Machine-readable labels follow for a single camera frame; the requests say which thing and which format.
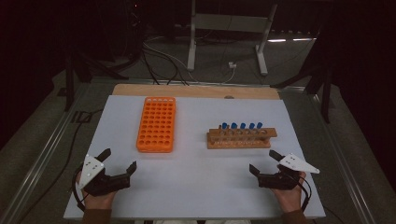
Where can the person's left hand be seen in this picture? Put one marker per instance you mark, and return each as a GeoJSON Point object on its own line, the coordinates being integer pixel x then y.
{"type": "Point", "coordinates": [98, 202]}

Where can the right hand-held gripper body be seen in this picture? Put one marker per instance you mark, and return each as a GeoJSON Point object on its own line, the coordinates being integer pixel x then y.
{"type": "Point", "coordinates": [280, 180]}

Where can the white plug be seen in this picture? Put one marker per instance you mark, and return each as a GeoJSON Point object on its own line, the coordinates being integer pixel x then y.
{"type": "Point", "coordinates": [232, 65]}

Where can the orange plastic test tube rack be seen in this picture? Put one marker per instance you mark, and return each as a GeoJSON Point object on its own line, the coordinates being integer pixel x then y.
{"type": "Point", "coordinates": [157, 124]}

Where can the metal floor rail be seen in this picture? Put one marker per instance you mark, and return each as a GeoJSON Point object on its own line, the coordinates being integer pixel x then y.
{"type": "Point", "coordinates": [342, 161]}
{"type": "Point", "coordinates": [43, 155]}

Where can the white board sheet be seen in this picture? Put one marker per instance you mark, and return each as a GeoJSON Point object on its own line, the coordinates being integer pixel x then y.
{"type": "Point", "coordinates": [193, 177]}

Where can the blue-capped test tube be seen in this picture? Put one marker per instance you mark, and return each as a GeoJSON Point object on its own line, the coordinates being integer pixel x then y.
{"type": "Point", "coordinates": [251, 125]}
{"type": "Point", "coordinates": [224, 126]}
{"type": "Point", "coordinates": [233, 125]}
{"type": "Point", "coordinates": [259, 125]}
{"type": "Point", "coordinates": [243, 125]}

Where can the black tripod stand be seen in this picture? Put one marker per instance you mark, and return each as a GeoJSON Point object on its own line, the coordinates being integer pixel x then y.
{"type": "Point", "coordinates": [70, 81]}
{"type": "Point", "coordinates": [325, 93]}

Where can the wooden test tube rack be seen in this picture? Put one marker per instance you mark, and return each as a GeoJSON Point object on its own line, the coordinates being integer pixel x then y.
{"type": "Point", "coordinates": [239, 140]}

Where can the grey metal stand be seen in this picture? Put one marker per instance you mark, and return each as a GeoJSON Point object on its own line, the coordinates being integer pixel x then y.
{"type": "Point", "coordinates": [230, 23]}

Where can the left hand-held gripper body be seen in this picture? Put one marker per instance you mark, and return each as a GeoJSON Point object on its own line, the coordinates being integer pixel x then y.
{"type": "Point", "coordinates": [106, 185]}

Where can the person's right hand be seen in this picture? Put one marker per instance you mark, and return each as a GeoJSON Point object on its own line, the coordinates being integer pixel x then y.
{"type": "Point", "coordinates": [289, 200]}

